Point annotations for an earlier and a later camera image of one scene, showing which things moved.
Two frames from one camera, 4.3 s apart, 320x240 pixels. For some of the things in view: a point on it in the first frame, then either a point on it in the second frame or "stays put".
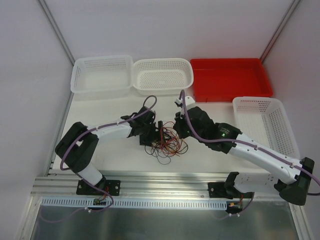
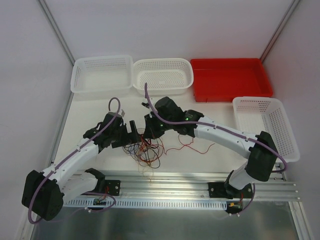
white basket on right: (265, 120) stays put
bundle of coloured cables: (169, 144) → (148, 153)
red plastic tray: (222, 80) stays put
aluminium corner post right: (285, 19) stays put
